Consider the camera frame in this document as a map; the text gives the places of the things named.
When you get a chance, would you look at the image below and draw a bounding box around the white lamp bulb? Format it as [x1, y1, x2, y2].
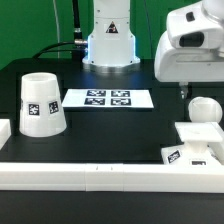
[188, 97, 223, 123]

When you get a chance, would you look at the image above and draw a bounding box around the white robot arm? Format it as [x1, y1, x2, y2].
[83, 0, 224, 86]

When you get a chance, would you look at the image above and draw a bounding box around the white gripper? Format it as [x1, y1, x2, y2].
[154, 32, 224, 99]

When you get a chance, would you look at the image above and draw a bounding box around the white marker sheet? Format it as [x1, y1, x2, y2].
[62, 89, 154, 109]

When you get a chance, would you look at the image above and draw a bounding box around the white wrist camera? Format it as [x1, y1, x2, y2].
[166, 0, 224, 51]

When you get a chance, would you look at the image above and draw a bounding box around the white lamp shade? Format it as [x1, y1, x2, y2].
[19, 72, 67, 137]

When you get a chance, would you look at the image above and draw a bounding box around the white thin cable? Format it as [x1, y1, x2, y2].
[52, 0, 62, 59]

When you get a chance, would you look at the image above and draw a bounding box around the white lamp base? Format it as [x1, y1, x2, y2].
[161, 122, 223, 167]

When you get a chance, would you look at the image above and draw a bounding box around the white fence rail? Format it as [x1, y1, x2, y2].
[0, 119, 224, 194]

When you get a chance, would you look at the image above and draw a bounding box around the black cable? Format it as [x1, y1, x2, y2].
[32, 0, 88, 59]

